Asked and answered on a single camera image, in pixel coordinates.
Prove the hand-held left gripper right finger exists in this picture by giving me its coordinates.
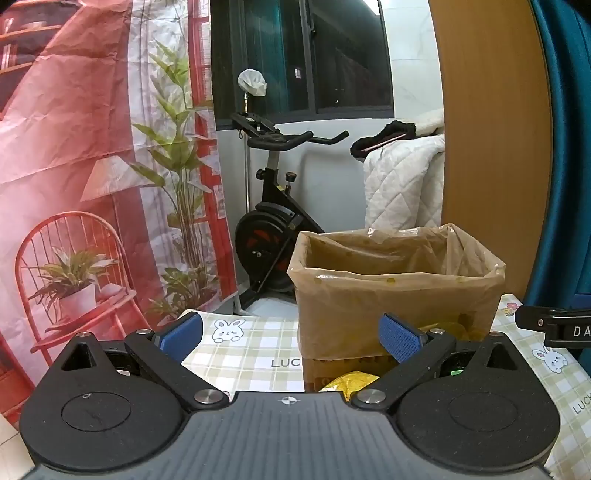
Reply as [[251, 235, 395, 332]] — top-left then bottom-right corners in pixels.
[[351, 313, 532, 411]]

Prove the dark window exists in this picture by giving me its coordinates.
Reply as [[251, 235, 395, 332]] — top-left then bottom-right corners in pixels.
[[210, 0, 395, 123]]

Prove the white quilted blanket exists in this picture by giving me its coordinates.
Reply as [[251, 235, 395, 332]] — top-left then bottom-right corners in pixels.
[[362, 111, 446, 232]]

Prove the brown cardboard box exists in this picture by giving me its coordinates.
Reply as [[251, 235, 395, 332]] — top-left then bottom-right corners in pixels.
[[295, 231, 502, 394]]

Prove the black exercise bike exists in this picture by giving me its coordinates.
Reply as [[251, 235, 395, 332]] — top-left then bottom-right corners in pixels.
[[229, 111, 350, 317]]

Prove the yellow snack packet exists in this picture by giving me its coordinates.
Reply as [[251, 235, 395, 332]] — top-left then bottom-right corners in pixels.
[[320, 370, 382, 401]]

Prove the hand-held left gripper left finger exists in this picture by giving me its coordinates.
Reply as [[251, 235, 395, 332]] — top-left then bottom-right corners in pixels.
[[48, 311, 230, 411]]

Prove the black garment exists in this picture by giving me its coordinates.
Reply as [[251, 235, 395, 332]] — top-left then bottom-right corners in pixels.
[[350, 120, 419, 162]]

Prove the red printed backdrop cloth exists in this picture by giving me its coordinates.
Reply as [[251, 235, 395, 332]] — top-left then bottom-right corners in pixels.
[[0, 0, 239, 435]]

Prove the checked rabbit tablecloth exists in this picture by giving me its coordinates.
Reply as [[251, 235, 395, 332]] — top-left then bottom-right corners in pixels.
[[178, 293, 591, 480]]

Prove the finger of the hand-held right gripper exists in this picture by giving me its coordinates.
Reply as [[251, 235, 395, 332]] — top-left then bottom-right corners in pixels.
[[515, 305, 591, 330]]

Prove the wooden board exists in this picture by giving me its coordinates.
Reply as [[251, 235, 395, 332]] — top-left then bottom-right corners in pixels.
[[427, 0, 555, 296]]

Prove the translucent plastic bag liner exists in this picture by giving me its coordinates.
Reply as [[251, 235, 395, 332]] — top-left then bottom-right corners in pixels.
[[287, 224, 507, 361]]

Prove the white cloth cap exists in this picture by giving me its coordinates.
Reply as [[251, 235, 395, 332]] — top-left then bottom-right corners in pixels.
[[237, 69, 269, 97]]

